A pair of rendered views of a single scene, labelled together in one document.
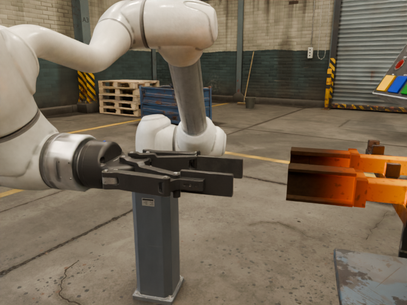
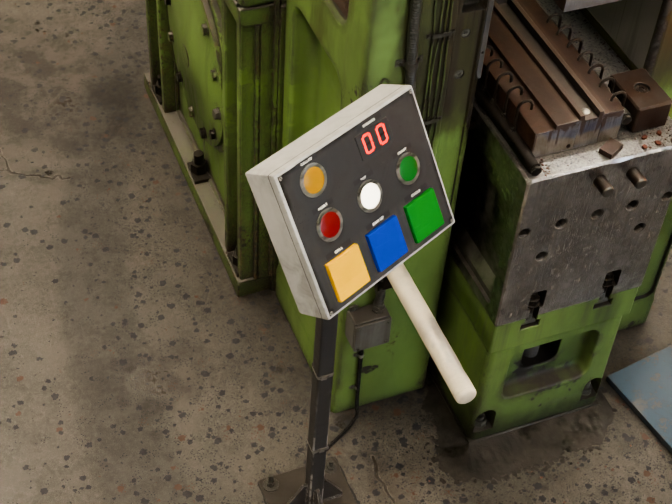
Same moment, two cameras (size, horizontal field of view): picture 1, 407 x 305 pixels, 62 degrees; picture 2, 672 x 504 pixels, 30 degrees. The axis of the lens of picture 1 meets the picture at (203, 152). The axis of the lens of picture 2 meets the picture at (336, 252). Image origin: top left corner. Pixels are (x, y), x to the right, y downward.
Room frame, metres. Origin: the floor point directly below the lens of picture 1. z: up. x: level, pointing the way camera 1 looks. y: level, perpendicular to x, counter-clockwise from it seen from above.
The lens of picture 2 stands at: (2.65, 0.08, 2.59)
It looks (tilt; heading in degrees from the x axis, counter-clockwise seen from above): 47 degrees down; 219
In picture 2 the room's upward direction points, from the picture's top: 5 degrees clockwise
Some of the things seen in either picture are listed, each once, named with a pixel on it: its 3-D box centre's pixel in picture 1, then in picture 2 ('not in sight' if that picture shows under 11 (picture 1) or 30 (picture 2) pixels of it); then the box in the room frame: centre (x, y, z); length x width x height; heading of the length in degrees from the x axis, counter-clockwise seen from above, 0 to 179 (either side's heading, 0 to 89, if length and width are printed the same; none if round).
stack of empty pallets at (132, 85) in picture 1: (129, 96); not in sight; (7.94, 1.72, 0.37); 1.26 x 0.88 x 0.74; 57
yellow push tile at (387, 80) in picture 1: (386, 83); (346, 272); (1.52, -0.81, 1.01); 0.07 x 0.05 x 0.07; 179
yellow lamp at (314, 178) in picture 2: not in sight; (313, 180); (1.52, -0.90, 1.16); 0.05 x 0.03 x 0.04; 154
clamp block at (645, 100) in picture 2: not in sight; (638, 99); (0.69, -0.74, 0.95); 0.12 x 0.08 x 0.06; 64
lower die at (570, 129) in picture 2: not in sight; (529, 68); (0.78, -0.95, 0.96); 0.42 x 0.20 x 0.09; 64
